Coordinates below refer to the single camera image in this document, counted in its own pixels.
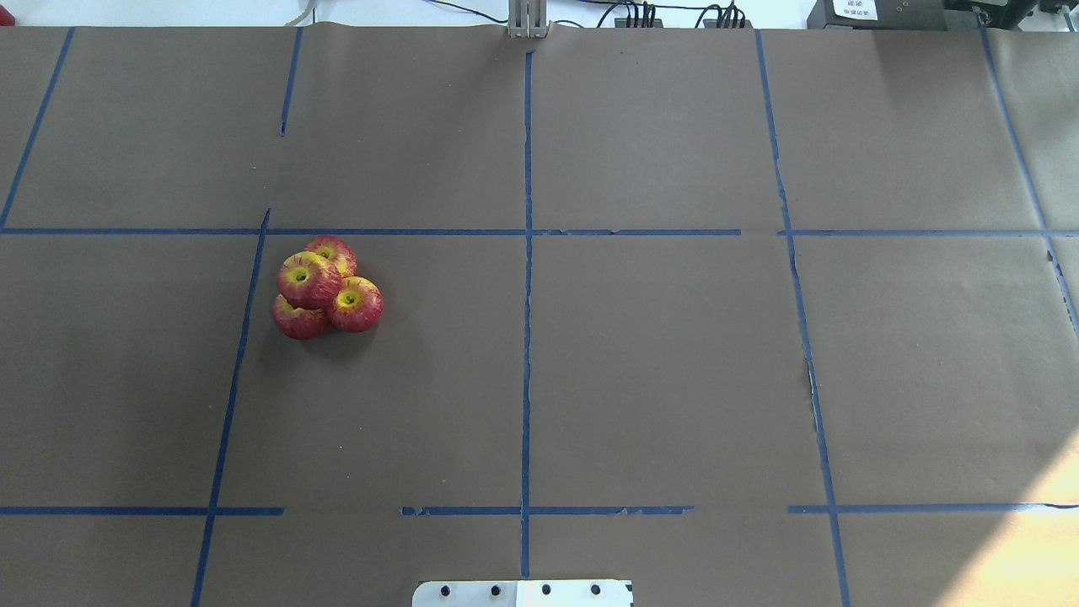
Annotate red yellow apple left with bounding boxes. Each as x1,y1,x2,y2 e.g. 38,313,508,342
272,293,330,341

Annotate red yellow apple near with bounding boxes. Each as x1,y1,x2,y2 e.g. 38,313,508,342
325,277,384,333

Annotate aluminium frame post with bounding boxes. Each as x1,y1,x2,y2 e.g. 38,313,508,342
506,0,550,39

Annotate red yellow apple far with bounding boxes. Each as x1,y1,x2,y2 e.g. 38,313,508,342
303,234,358,279

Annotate carried red yellow apple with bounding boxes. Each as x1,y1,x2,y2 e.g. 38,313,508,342
276,252,343,309

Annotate white camera pillar with base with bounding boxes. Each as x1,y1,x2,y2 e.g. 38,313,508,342
411,577,636,606

